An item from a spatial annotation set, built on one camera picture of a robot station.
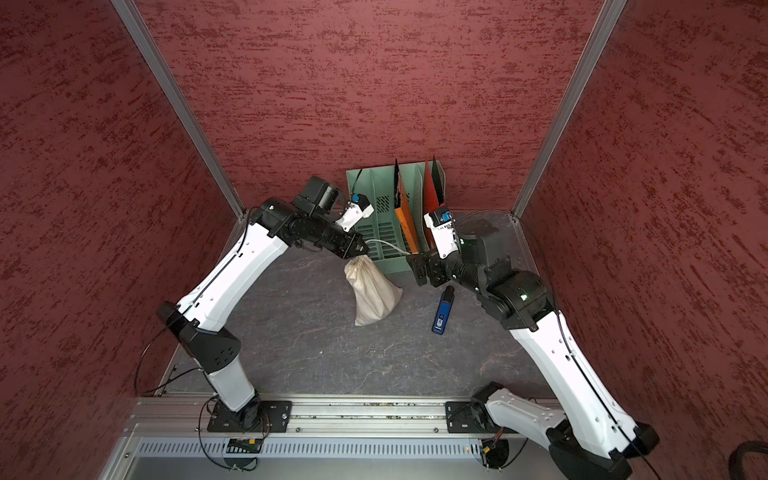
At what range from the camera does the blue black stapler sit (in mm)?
892

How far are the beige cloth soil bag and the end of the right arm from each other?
201 millimetres

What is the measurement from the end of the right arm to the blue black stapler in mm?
371

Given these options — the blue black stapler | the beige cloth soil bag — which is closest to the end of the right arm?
the beige cloth soil bag

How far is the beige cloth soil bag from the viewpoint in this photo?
0.72 meters

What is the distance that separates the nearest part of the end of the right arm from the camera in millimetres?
533

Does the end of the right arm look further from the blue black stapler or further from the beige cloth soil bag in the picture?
the blue black stapler

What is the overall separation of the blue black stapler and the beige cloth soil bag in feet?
0.50
